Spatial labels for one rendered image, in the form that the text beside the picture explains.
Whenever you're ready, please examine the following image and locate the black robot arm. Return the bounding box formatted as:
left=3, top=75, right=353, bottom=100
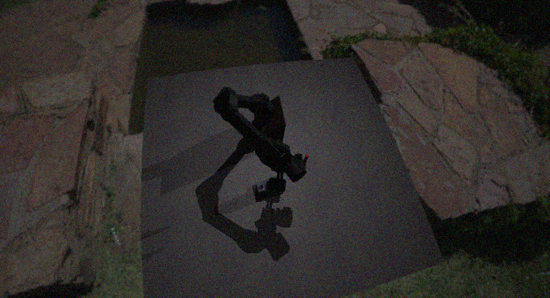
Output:
left=213, top=87, right=307, bottom=183

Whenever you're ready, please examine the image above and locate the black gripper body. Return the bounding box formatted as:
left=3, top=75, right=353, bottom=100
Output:
left=268, top=169, right=287, bottom=192

